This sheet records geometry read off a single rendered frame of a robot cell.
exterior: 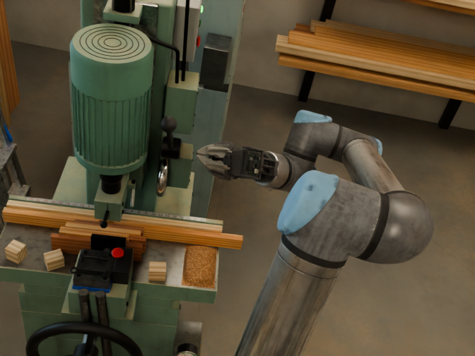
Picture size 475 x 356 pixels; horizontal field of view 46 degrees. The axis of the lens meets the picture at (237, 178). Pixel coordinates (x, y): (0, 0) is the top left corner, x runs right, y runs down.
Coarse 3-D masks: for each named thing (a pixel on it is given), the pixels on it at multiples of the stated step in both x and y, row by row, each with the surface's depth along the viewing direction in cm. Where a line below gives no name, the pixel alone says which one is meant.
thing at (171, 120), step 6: (162, 120) 118; (168, 120) 118; (174, 120) 118; (162, 126) 118; (168, 126) 118; (174, 126) 118; (168, 132) 119; (168, 138) 136; (174, 138) 156; (162, 144) 154; (168, 144) 147; (174, 144) 154; (180, 144) 155; (162, 150) 154; (168, 150) 154; (174, 150) 154; (162, 156) 156; (168, 156) 155; (174, 156) 155
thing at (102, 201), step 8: (128, 176) 154; (120, 192) 148; (96, 200) 145; (104, 200) 145; (112, 200) 146; (120, 200) 146; (96, 208) 147; (104, 208) 147; (112, 208) 147; (120, 208) 147; (96, 216) 149; (112, 216) 149; (120, 216) 149
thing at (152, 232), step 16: (16, 208) 156; (32, 224) 157; (48, 224) 157; (64, 224) 157; (144, 224) 159; (176, 240) 161; (192, 240) 160; (208, 240) 160; (224, 240) 160; (240, 240) 160
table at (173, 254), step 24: (0, 240) 152; (24, 240) 153; (48, 240) 154; (0, 264) 146; (24, 264) 147; (72, 264) 150; (144, 264) 153; (168, 264) 155; (216, 264) 157; (144, 288) 150; (168, 288) 150; (192, 288) 150; (216, 288) 151
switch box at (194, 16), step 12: (180, 0) 145; (192, 0) 146; (180, 12) 144; (192, 12) 144; (180, 24) 146; (192, 24) 146; (180, 36) 148; (192, 36) 148; (180, 48) 151; (192, 48) 151; (180, 60) 153; (192, 60) 153
